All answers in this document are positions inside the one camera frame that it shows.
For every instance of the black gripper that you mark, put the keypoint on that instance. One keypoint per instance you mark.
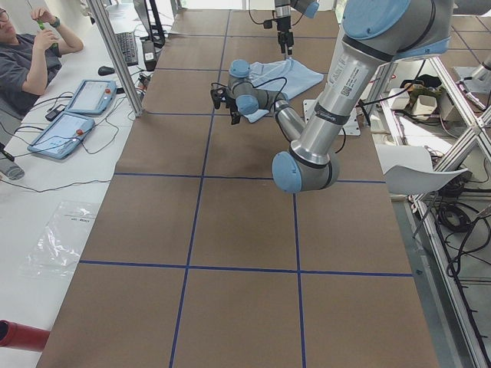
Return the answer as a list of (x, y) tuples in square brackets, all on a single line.
[(283, 24), (229, 103)]

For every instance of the light blue striped shirt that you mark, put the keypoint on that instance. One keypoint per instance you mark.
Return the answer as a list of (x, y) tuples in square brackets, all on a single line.
[(288, 76)]

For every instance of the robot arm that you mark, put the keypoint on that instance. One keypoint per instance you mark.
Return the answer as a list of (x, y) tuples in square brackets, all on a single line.
[(373, 33), (308, 8)]

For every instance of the black keyboard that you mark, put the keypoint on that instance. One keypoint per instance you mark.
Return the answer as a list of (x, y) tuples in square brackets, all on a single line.
[(128, 46)]

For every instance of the black computer mouse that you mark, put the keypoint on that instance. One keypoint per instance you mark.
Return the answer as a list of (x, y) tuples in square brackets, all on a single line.
[(105, 70)]

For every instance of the upper blue teach pendant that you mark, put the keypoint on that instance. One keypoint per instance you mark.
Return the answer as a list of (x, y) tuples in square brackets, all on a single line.
[(92, 97)]

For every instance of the blue teach pendant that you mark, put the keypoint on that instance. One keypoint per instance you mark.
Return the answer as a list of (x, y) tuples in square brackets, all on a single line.
[(62, 136), (92, 97)]

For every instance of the lower blue teach pendant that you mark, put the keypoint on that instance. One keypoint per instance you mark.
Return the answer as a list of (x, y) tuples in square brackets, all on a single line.
[(62, 136)]

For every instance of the seated person in grey shirt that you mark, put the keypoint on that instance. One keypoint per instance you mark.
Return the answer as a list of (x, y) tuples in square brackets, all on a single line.
[(29, 62)]

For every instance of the clear plastic bag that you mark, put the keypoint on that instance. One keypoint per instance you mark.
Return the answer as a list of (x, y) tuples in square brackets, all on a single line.
[(62, 241)]

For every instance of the red cylinder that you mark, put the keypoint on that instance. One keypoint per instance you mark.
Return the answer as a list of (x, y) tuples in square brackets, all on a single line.
[(22, 337)]

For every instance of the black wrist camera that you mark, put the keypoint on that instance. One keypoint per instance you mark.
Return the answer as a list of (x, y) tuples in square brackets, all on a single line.
[(218, 96)]

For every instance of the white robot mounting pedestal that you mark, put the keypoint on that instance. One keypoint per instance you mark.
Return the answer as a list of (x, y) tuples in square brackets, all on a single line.
[(353, 65)]

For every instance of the aluminium frame post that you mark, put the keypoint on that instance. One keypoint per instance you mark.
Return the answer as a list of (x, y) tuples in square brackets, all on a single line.
[(102, 20)]

